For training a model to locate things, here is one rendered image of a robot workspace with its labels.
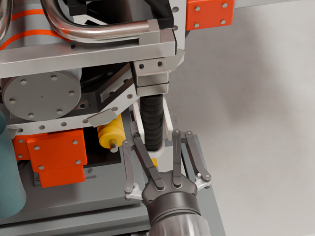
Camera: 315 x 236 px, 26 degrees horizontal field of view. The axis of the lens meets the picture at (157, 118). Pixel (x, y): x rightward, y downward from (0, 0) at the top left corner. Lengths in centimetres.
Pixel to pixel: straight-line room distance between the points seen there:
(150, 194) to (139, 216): 77
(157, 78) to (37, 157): 52
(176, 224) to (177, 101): 132
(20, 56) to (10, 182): 40
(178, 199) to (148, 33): 24
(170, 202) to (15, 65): 30
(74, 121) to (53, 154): 10
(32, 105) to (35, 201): 65
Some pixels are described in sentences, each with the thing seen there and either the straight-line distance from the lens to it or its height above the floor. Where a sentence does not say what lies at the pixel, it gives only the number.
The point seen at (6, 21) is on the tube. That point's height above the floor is 101.
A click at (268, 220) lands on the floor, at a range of 199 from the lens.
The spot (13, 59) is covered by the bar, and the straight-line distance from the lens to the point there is 101.
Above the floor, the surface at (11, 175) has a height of 61.
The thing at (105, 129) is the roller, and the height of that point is 53.
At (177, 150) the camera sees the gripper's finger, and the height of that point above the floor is 84.
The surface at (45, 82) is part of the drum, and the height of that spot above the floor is 88.
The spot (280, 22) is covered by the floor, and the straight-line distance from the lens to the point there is 254.
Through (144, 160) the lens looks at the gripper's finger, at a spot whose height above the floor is 84.
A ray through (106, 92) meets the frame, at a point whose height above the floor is 63.
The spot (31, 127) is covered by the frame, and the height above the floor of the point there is 60.
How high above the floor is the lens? 168
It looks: 50 degrees down
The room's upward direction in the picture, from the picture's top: straight up
